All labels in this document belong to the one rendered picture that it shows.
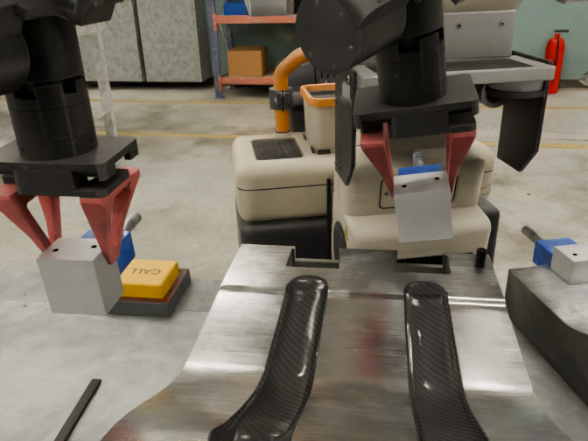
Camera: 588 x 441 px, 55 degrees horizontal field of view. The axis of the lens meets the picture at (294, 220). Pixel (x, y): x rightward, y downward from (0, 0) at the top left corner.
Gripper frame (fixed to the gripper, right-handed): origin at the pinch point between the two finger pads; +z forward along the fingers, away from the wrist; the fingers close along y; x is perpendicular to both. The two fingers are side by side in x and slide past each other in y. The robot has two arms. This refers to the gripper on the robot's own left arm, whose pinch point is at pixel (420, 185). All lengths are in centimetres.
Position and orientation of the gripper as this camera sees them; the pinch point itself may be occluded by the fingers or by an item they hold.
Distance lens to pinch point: 54.7
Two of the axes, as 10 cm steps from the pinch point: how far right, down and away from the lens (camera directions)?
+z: 1.9, 8.3, 5.2
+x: 1.4, -5.5, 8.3
